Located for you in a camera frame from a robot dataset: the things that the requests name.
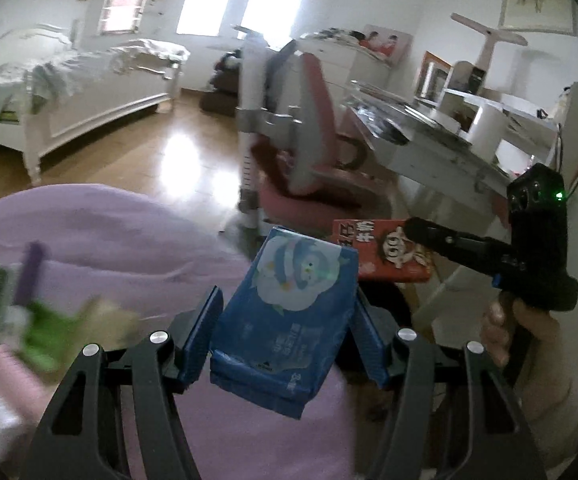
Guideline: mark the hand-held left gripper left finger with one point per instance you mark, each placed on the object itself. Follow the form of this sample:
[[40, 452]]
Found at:
[[204, 337]]

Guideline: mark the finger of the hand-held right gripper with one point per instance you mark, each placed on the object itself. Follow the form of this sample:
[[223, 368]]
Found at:
[[449, 242]]

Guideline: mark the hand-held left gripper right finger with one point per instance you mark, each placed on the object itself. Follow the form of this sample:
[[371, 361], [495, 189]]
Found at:
[[371, 345]]

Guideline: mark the blue tissue packet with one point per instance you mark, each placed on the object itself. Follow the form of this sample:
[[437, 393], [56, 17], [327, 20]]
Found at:
[[279, 320]]

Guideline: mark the red milk carton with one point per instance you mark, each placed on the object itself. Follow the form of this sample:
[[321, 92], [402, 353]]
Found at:
[[369, 255]]

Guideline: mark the green snack packet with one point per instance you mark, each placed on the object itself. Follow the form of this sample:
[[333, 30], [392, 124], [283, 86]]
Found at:
[[51, 337]]

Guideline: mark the person's right forearm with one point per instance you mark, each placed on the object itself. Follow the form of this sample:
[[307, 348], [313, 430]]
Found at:
[[549, 390]]

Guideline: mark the person's right hand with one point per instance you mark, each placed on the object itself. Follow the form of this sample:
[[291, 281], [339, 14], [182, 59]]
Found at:
[[494, 335]]

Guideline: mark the white desk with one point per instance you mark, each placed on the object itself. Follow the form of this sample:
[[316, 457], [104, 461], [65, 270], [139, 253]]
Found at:
[[419, 160]]

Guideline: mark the beige paper wrapper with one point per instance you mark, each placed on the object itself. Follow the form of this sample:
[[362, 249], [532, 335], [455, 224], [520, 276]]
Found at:
[[111, 320]]

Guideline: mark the white paper roll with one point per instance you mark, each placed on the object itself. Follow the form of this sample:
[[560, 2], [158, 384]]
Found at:
[[486, 132]]

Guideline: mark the purple blanket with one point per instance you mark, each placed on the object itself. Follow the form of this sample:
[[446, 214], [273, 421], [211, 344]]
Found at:
[[119, 240]]

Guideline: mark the white desk shelf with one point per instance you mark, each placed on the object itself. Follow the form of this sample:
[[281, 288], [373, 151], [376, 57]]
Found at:
[[519, 110]]

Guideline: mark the orange framed picture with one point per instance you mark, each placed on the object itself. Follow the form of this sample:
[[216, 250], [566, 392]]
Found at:
[[431, 77]]

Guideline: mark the purple wrapper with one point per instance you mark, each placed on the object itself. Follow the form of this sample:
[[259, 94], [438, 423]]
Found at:
[[31, 275]]

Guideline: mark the pink desk chair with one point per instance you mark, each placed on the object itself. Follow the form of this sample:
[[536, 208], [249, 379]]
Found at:
[[316, 110]]

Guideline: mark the white dresser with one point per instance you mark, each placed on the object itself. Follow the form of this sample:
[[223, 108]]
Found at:
[[336, 67]]

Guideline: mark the framed photo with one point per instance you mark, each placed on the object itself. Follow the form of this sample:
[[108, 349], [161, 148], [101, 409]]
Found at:
[[384, 42]]

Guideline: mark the white bed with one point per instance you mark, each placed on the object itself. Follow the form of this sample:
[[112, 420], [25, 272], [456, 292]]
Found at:
[[94, 110]]

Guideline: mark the dark bag pile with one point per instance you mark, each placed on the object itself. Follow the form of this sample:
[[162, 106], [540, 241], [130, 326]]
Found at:
[[221, 82]]

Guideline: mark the rumpled white bedding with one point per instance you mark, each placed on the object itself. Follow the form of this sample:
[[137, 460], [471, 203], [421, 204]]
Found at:
[[69, 67]]

